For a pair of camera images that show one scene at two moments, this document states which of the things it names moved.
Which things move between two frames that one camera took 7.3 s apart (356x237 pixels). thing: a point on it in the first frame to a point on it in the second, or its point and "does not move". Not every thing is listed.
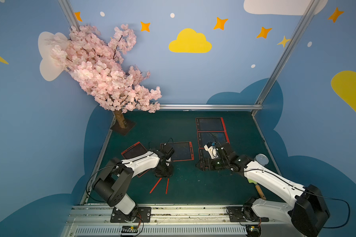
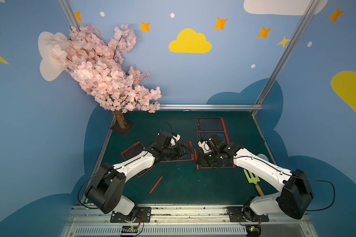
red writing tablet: x=133 y=151 does not move
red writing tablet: x=183 y=151 does not move
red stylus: x=167 y=186 to x=198 y=165
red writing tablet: x=210 y=127 does not move
